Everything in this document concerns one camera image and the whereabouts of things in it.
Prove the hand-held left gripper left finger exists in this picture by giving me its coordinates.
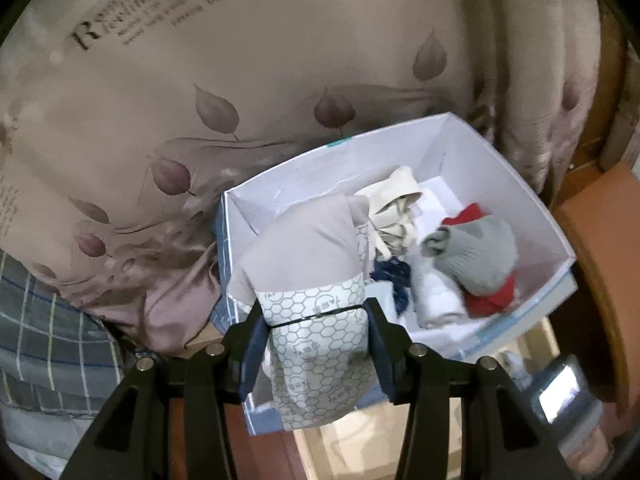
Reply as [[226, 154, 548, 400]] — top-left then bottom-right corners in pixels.
[[60, 300, 266, 480]]

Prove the navy blue underwear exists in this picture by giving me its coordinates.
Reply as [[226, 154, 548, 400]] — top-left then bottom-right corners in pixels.
[[371, 256, 413, 317]]

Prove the beige leaf print curtain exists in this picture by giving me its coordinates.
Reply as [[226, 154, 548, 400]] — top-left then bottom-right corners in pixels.
[[0, 0, 606, 356]]

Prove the white underwear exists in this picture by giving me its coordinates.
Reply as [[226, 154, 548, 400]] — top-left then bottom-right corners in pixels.
[[405, 252, 466, 330]]

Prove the grey sock bundle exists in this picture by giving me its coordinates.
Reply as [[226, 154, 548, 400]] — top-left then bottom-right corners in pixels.
[[421, 215, 519, 297]]

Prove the pale small underwear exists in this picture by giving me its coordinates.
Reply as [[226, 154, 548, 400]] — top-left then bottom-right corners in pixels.
[[499, 350, 532, 392]]

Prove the red underwear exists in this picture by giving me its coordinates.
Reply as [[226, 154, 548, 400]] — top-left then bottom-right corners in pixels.
[[442, 203, 518, 317]]

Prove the grey nightstand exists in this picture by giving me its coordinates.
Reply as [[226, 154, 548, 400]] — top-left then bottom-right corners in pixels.
[[185, 320, 566, 480]]

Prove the white cardboard box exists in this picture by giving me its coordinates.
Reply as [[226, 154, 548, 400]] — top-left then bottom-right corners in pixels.
[[220, 112, 578, 436]]

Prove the grey plaid blanket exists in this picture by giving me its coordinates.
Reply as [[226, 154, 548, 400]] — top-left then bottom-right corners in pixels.
[[0, 250, 166, 461]]

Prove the blue checked cloth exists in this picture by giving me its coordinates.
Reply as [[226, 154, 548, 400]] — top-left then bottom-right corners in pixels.
[[209, 195, 237, 333]]

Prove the hexagon print underwear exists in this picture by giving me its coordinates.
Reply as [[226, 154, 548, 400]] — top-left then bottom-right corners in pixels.
[[227, 195, 377, 431]]

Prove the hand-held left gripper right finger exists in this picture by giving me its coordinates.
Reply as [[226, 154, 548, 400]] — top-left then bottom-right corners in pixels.
[[364, 297, 566, 480]]

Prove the person's right hand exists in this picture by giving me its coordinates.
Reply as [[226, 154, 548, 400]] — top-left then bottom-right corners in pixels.
[[570, 432, 616, 478]]

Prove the cream textured underwear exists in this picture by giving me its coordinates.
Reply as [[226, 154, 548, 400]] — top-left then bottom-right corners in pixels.
[[356, 167, 426, 257]]

